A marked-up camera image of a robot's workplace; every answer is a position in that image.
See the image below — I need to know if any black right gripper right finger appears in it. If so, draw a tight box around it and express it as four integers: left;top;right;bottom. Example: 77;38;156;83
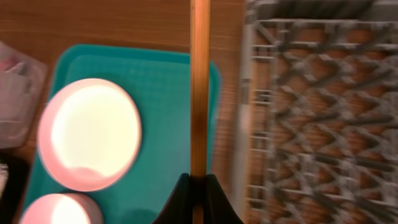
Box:
203;174;243;224

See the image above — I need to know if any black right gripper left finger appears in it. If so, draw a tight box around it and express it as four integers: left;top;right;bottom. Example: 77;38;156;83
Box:
152;173;193;224

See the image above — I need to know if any white round plate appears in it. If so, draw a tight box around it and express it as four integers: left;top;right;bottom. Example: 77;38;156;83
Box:
37;78;142;192

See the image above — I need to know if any wooden chopstick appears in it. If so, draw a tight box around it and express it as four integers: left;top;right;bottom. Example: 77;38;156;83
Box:
190;0;211;224

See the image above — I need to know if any grey dishwasher rack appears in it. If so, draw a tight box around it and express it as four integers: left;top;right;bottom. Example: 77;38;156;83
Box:
230;1;397;223

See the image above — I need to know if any teal plastic tray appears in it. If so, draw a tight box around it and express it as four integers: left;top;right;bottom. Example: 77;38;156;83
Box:
21;43;222;224

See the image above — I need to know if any black plastic tray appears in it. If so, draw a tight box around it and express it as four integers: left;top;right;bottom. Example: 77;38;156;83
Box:
1;152;29;224

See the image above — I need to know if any clear plastic bin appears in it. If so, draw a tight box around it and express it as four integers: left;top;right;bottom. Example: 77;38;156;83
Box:
1;42;48;149

